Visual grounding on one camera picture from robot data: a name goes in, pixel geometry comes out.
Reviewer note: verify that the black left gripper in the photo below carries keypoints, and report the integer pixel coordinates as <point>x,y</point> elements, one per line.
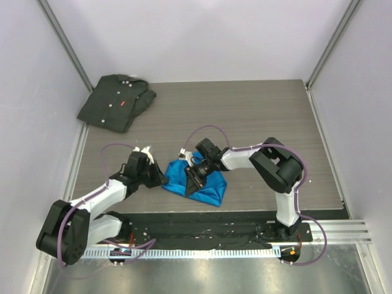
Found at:
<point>158,178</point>

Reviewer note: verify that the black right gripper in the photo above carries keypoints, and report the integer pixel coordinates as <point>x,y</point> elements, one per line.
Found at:
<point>194,181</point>

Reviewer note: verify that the blue satin napkin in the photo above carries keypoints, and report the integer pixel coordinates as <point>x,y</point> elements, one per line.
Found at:
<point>212,193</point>

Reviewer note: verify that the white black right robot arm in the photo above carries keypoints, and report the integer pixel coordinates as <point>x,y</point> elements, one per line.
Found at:
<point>280,169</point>

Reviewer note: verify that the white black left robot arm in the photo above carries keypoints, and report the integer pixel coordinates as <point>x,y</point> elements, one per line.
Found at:
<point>71,227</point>

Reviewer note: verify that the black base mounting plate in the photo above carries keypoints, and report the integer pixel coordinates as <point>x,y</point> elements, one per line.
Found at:
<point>204,231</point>

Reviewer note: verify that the dark striped button shirt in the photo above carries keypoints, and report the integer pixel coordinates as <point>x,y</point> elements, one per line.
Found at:
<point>116,101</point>

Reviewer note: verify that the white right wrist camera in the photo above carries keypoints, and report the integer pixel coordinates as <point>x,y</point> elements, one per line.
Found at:
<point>186,156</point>

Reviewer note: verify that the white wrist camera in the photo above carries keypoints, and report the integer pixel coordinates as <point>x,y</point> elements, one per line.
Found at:
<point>186,156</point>
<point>146,150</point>

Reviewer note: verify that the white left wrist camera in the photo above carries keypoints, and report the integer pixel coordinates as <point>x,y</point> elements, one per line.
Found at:
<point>146,150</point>

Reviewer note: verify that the slotted white cable duct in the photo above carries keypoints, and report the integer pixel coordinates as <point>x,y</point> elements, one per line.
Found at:
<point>115,253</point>

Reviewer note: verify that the aluminium frame rail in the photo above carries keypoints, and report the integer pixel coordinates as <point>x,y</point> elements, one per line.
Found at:
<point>336,231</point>

